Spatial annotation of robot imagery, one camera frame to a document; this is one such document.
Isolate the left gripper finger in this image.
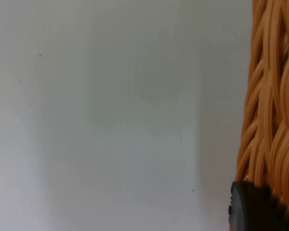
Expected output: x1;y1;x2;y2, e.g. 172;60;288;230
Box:
227;180;289;231

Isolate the pale brown wicker basket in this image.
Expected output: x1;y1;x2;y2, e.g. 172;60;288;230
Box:
235;0;289;214

